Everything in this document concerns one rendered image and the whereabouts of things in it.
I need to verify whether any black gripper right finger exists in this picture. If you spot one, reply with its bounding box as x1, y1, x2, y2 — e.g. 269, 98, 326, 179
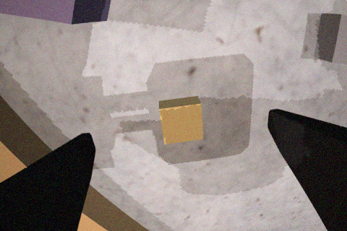
268, 109, 347, 231

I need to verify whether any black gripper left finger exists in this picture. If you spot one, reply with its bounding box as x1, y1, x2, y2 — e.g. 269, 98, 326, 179
0, 133, 95, 231

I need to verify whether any tan block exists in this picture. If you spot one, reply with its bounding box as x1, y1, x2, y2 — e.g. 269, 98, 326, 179
159, 96, 203, 144

